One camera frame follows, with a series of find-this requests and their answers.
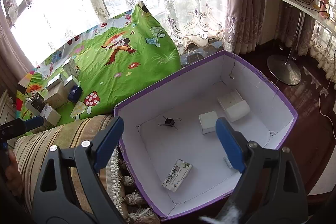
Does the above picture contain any white cable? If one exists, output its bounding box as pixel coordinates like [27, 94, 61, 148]
[318, 77, 336, 140]

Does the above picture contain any small silver cube box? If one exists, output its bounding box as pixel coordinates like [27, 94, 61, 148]
[64, 75, 80, 93]

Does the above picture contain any striped beige cushion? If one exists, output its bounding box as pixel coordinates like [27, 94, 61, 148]
[12, 114, 161, 224]

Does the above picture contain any pink handheld fan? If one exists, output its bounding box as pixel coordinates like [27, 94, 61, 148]
[319, 0, 330, 18]

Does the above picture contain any tall white medicine box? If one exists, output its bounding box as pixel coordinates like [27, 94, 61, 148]
[62, 57, 80, 78]

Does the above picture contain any white barcode music box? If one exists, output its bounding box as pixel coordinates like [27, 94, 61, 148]
[25, 98, 41, 116]

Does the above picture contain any black binder clip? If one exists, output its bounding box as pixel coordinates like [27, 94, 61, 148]
[158, 116, 182, 129]

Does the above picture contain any large beige text box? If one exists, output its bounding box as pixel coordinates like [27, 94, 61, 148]
[44, 82, 68, 109]

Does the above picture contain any flat silver box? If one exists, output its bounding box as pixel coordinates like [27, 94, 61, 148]
[46, 73, 64, 90]

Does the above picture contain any black Dormi box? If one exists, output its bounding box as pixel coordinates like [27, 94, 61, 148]
[31, 92, 46, 113]

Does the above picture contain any dark blue small box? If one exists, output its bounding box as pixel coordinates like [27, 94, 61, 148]
[68, 85, 83, 103]

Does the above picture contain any person's left hand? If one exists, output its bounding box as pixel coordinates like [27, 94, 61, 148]
[5, 150, 23, 196]

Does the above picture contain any purple cardboard storage box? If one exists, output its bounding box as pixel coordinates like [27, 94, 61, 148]
[114, 51, 298, 221]

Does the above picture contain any white side table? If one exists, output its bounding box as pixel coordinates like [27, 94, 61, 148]
[251, 0, 336, 86]

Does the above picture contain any green cartoon tablecloth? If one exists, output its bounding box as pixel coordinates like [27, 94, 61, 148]
[16, 2, 181, 124]

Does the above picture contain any white barcode medicine box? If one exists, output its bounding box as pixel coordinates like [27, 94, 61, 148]
[162, 159, 193, 192]

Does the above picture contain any white Joyin Music box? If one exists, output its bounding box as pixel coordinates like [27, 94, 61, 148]
[41, 104, 61, 126]

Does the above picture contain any teal medicine box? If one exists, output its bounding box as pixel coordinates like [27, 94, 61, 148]
[223, 156, 233, 169]

